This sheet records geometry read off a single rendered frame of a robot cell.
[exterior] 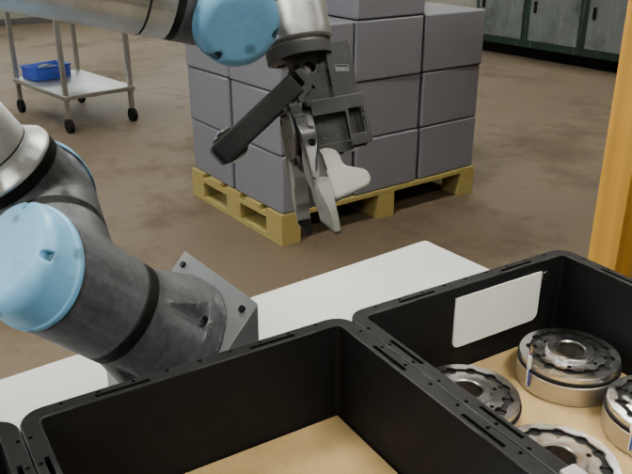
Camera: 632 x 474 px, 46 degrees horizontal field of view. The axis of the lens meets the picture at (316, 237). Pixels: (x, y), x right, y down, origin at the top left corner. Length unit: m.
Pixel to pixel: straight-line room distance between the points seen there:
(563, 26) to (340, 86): 6.78
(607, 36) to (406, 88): 4.09
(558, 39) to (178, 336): 6.94
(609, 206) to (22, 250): 1.91
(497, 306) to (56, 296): 0.45
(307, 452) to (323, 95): 0.36
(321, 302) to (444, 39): 2.40
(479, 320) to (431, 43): 2.69
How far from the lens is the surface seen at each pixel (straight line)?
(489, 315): 0.83
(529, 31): 7.78
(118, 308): 0.77
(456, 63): 3.57
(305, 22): 0.78
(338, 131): 0.78
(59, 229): 0.74
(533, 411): 0.78
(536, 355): 0.82
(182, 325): 0.80
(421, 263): 1.37
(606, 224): 2.41
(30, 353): 2.57
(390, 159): 3.41
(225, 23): 0.64
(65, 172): 0.85
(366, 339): 0.68
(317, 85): 0.80
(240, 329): 0.82
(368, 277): 1.31
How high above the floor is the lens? 1.28
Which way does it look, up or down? 23 degrees down
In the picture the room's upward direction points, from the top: straight up
